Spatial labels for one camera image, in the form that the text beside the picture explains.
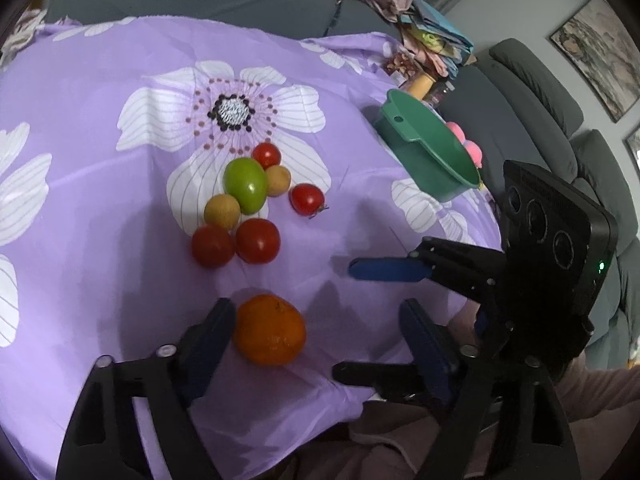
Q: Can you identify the red tomato with stem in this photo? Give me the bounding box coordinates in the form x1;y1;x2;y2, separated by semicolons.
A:
288;183;328;218

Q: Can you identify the yellow-brown small fruit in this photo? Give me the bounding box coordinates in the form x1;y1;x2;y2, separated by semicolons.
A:
203;194;241;231
265;165;291;197

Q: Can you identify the green plastic bowl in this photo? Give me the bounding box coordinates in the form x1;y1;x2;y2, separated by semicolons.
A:
373;89;480;202

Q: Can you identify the pink round toy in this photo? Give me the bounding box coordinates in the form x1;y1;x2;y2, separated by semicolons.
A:
446;122;483;169

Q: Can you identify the green mango-shaped fruit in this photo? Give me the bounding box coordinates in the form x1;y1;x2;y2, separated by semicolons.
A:
222;157;268;216

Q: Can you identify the grey sofa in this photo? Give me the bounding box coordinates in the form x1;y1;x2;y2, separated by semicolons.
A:
47;0;639;370

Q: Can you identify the stack of colourful papers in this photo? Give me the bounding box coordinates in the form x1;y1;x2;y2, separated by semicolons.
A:
397;0;474;81

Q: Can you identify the purple floral tablecloth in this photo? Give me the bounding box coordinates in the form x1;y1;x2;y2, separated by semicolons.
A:
1;16;500;479

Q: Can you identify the black camera box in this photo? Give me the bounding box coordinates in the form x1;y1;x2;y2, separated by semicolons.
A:
503;159;618;335

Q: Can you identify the framed wall picture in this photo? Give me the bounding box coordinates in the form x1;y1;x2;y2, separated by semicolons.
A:
550;0;639;122

